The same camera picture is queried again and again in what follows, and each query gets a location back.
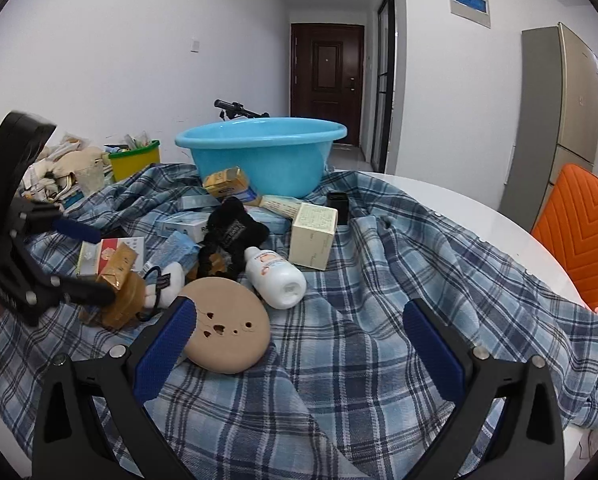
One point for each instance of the round tan wooden disc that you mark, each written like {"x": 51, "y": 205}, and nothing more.
{"x": 232, "y": 329}

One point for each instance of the red white cigarette pack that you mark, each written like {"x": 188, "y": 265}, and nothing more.
{"x": 94, "y": 257}

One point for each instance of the light blue plastic basin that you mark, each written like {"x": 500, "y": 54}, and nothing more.
{"x": 280, "y": 155}

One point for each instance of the beige plush toy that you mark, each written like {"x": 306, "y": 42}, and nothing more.
{"x": 75, "y": 161}

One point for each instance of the yellow green storage bin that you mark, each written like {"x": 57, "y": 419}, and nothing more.
{"x": 125, "y": 164}

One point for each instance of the white lotion bottle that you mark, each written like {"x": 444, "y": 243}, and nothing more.
{"x": 280, "y": 284}

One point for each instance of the black plush toy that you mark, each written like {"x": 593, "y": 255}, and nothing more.
{"x": 232, "y": 229}

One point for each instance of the cream square carton box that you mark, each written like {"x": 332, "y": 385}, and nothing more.
{"x": 312, "y": 235}

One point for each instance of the cream long narrow box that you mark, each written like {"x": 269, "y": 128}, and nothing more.
{"x": 287, "y": 207}

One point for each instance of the black bicycle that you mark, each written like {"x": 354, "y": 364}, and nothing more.
{"x": 233, "y": 110}

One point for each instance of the orange chair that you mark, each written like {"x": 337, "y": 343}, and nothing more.
{"x": 568, "y": 229}

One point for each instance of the white charger with cable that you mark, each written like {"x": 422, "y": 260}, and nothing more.
{"x": 162, "y": 285}

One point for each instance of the gold cigarette pack by basin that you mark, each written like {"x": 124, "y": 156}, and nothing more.
{"x": 226, "y": 182}

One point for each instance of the white wall switch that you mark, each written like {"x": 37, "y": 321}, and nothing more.
{"x": 195, "y": 45}

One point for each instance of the grey beige refrigerator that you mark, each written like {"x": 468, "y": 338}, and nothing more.
{"x": 558, "y": 119}

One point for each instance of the blue plaid cloth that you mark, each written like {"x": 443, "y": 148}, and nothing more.
{"x": 340, "y": 392}

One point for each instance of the black framed glass door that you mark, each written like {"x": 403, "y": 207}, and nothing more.
{"x": 385, "y": 84}

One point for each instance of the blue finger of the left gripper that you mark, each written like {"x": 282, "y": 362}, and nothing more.
{"x": 77, "y": 230}
{"x": 87, "y": 293}

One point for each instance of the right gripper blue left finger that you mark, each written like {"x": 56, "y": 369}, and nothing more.
{"x": 158, "y": 346}

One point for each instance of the light blue raison box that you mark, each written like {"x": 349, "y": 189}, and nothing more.
{"x": 193, "y": 224}

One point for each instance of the small black box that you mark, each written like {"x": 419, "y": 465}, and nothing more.
{"x": 340, "y": 202}

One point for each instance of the gold blue cigarette pack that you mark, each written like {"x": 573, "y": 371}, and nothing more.
{"x": 115, "y": 263}

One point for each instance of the light blue barcode box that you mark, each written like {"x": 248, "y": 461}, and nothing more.
{"x": 179, "y": 248}

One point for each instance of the dark brown door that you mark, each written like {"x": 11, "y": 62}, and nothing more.
{"x": 326, "y": 74}

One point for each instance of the grey barcode slim box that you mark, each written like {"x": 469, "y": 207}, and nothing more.
{"x": 189, "y": 202}

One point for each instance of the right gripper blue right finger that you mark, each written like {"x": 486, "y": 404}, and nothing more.
{"x": 439, "y": 347}

